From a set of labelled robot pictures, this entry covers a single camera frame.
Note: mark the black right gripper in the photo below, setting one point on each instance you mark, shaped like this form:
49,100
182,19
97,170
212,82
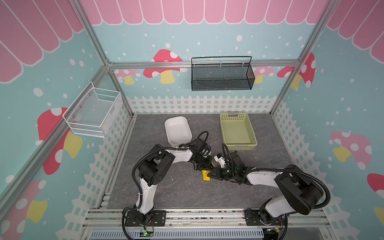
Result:
218,172

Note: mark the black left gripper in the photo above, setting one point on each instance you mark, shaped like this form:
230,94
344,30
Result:
208,166

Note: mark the yellow paper napkin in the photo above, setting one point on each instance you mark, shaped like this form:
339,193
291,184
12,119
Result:
205,175

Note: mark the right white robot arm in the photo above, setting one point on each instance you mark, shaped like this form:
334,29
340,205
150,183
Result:
301,193

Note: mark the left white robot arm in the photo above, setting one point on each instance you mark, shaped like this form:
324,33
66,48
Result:
151,169

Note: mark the white plastic tub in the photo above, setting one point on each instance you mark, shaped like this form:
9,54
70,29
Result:
178,131

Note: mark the green perforated plastic basket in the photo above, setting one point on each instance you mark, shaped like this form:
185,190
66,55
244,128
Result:
237,132

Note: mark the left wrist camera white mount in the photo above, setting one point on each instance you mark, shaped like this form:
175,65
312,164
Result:
206,150

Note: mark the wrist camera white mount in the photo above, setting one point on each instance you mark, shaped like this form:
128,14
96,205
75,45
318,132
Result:
206,150
221,161

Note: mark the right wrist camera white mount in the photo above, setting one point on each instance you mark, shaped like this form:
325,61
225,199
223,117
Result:
221,161

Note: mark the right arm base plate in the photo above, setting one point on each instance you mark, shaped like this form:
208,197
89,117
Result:
258,217

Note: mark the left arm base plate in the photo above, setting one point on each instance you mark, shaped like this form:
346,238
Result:
152,219

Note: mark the black mesh wall basket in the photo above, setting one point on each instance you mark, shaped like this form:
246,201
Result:
222,73

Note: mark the white wire wall basket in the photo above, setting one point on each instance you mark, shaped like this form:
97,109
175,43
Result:
93,111

